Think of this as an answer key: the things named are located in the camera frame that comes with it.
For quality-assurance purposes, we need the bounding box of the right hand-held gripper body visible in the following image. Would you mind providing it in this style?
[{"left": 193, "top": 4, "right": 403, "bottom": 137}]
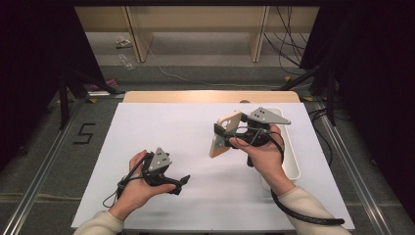
[{"left": 228, "top": 107, "right": 292, "bottom": 149}]

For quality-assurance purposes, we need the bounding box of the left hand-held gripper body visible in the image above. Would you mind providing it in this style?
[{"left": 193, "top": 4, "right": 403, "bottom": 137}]
[{"left": 141, "top": 147, "right": 184, "bottom": 196}]

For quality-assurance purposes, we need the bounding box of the beige printed phone case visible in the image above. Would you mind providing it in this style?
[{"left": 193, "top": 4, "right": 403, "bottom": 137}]
[{"left": 208, "top": 110, "right": 244, "bottom": 160}]

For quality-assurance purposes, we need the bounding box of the white plastic storage box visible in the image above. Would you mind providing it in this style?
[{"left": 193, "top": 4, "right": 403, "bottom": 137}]
[{"left": 259, "top": 107, "right": 301, "bottom": 192}]

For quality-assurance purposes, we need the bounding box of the person's left hand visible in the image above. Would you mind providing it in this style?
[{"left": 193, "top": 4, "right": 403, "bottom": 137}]
[{"left": 108, "top": 149, "right": 177, "bottom": 222}]

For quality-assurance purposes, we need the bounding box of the person's right hand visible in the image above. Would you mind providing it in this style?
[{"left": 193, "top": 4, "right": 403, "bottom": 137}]
[{"left": 229, "top": 124, "right": 297, "bottom": 197}]

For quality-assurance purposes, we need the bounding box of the white table cover sheet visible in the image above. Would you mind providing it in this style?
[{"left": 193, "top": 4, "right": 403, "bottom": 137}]
[{"left": 70, "top": 102, "right": 356, "bottom": 231}]

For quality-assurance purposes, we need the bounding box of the light wooden table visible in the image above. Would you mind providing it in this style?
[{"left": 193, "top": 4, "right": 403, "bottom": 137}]
[{"left": 122, "top": 90, "right": 301, "bottom": 104}]

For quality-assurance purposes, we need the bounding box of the black metal stand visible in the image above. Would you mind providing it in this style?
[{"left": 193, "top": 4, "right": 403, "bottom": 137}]
[
  {"left": 58, "top": 68, "right": 125, "bottom": 130},
  {"left": 280, "top": 65, "right": 337, "bottom": 126}
]

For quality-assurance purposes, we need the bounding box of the pink cloth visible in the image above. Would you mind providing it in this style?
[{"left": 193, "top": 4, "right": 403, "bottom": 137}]
[{"left": 90, "top": 77, "right": 119, "bottom": 92}]

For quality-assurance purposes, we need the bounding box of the clear plastic bottle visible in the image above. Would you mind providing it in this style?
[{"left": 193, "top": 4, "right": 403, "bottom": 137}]
[{"left": 117, "top": 53, "right": 135, "bottom": 71}]

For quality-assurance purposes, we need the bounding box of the beige wooden desk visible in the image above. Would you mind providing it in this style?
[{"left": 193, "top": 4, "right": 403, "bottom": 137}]
[{"left": 74, "top": 5, "right": 320, "bottom": 64}]

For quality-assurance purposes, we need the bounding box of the black curtain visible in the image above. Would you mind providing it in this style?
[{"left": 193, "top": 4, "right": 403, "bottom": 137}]
[
  {"left": 300, "top": 0, "right": 415, "bottom": 223},
  {"left": 0, "top": 0, "right": 107, "bottom": 170}
]

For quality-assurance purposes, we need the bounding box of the crumpled white paper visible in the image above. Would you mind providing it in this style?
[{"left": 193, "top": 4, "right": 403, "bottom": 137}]
[{"left": 115, "top": 36, "right": 133, "bottom": 49}]

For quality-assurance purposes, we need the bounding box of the left hand-held gripper cable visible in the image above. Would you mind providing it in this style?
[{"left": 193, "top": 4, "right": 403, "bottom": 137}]
[{"left": 102, "top": 153, "right": 153, "bottom": 209}]

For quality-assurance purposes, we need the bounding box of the bundle of black cables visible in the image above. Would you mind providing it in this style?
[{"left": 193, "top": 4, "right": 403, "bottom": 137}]
[{"left": 263, "top": 5, "right": 327, "bottom": 76}]

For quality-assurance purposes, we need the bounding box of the metal floor rail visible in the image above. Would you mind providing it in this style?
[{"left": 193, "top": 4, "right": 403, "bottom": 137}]
[
  {"left": 312, "top": 101, "right": 394, "bottom": 235},
  {"left": 3, "top": 97, "right": 86, "bottom": 235}
]

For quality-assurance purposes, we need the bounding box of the pale floor cord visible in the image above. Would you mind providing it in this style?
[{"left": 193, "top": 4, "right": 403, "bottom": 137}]
[{"left": 0, "top": 191, "right": 82, "bottom": 202}]

